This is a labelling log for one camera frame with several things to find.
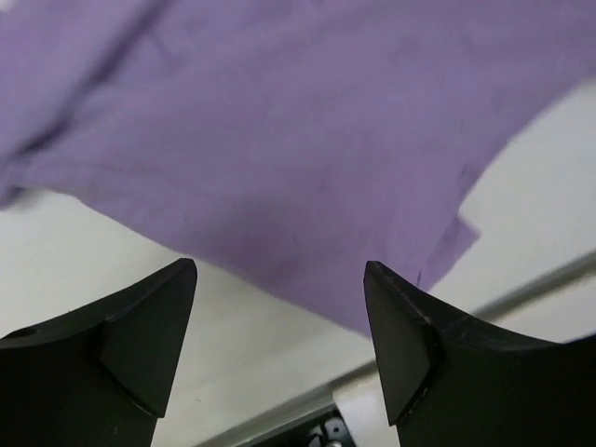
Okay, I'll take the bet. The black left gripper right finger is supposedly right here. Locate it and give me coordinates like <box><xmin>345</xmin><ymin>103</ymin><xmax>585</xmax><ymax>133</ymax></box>
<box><xmin>364</xmin><ymin>262</ymin><xmax>595</xmax><ymax>447</ymax></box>

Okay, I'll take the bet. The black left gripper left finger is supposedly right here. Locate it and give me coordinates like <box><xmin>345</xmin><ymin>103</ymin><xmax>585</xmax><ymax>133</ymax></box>
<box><xmin>1</xmin><ymin>259</ymin><xmax>197</xmax><ymax>446</ymax></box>

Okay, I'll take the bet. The purple t shirt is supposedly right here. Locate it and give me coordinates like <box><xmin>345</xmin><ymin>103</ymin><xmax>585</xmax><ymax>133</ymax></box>
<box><xmin>1</xmin><ymin>1</ymin><xmax>595</xmax><ymax>333</ymax></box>

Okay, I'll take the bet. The aluminium table edge rail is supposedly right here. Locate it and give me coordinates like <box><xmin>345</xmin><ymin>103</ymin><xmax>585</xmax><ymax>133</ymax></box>
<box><xmin>213</xmin><ymin>250</ymin><xmax>595</xmax><ymax>446</ymax></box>

